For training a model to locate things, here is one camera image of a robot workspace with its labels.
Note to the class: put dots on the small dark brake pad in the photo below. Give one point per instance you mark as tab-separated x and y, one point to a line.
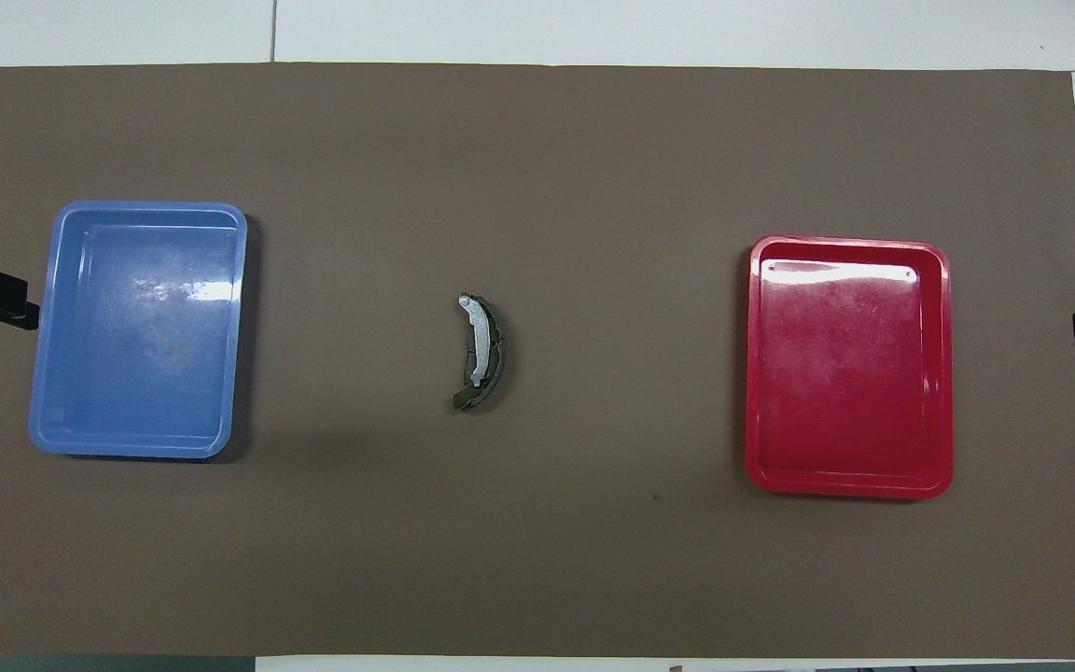
465	398

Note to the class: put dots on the curved brake shoe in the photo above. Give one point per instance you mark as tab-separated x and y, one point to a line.
478	338

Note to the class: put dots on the blue plastic tray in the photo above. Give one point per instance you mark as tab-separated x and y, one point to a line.
141	345

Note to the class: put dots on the red plastic tray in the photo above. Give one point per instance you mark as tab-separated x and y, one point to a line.
850	373

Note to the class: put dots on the brown table mat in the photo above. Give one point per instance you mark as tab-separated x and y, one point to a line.
537	541

